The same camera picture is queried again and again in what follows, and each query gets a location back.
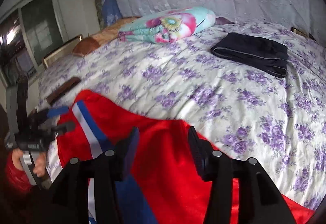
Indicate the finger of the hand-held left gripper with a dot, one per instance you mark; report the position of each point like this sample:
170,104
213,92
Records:
65,127
57,111

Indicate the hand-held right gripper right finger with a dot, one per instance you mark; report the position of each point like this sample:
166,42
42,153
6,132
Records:
197,155

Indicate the gold wooden bed frame rail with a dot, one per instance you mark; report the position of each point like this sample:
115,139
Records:
61,50

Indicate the orange bed cover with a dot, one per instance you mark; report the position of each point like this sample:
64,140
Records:
109,32

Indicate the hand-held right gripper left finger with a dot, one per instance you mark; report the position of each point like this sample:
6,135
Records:
130,145

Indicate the red sweatshirt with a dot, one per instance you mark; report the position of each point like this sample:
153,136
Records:
165,162

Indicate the person's left forearm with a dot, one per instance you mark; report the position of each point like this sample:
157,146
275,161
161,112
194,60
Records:
16,175

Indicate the colourful floral rolled quilt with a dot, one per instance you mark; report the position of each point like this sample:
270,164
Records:
165,25

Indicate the person's left hand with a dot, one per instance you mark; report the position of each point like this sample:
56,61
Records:
38,165

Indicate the purple floral bedsheet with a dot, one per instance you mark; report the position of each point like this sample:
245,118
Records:
191,81

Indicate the black folded pants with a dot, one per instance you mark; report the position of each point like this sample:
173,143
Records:
249,50

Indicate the wooden bed frame piece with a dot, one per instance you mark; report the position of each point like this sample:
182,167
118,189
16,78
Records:
301,32

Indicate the brown wooden board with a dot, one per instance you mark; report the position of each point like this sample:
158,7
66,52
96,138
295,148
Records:
63,90

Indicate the window with white frame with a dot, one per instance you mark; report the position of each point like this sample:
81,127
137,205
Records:
33,30

